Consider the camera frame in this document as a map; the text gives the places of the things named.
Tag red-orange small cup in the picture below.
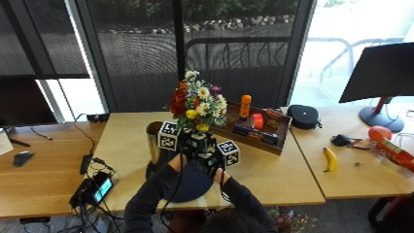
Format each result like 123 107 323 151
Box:
252 113 265 131

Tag metal bike rack outside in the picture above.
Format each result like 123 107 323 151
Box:
184 35 292 79

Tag dark wooden tray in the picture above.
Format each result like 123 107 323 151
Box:
210 99 295 156

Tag orange bottle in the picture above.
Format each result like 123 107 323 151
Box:
239 94 253 119

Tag glove white marker cube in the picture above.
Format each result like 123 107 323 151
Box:
216 139 243 168
158 120 183 152

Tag black desk clamp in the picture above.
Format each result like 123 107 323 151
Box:
86 113 112 124

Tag person's right hand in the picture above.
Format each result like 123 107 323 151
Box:
199 139 228 178

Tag orange snack box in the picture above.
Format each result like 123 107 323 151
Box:
264 108 285 131

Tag black power adapter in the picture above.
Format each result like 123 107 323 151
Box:
79 153 94 176

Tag person's left hand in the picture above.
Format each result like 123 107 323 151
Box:
175 129 202 167

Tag black pen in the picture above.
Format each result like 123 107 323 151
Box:
7 138 32 148

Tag orange ball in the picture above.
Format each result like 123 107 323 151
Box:
367 125 395 143

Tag white paper sheet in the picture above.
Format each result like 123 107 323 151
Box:
0 128 17 157

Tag black computer mouse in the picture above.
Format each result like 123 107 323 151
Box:
11 150 36 168

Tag black device with lit screen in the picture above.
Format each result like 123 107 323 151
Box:
68 170 116 209

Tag black oval zip case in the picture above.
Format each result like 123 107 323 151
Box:
287 104 324 131

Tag silver metal vase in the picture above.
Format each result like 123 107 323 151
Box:
146 120 167 167

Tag white paper under cloth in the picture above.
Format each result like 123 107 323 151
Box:
160 192 239 212

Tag red cylindrical can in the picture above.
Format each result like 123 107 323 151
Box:
373 138 414 173

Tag yellow banana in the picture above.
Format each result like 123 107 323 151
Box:
323 147 340 174

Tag flowers on floor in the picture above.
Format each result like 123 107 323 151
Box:
265 206 320 233

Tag right glove white marker cube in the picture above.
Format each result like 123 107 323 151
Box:
216 139 243 168

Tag dark blue snack packet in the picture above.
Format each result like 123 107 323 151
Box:
232 123 253 138
259 131 281 148

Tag black cable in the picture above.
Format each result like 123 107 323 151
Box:
71 113 98 156

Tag colourful flower bouquet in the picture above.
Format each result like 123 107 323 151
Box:
167 70 230 160

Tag dark blue round cloth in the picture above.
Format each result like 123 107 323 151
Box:
162 159 216 204

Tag black monitor with red stand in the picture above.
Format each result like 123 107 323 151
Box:
339 42 414 133

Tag black and red chair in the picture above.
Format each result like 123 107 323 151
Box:
368 191 414 233

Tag small black device with cable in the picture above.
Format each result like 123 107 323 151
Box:
331 133 373 151

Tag left glove white marker cube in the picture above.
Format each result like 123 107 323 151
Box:
158 120 183 152

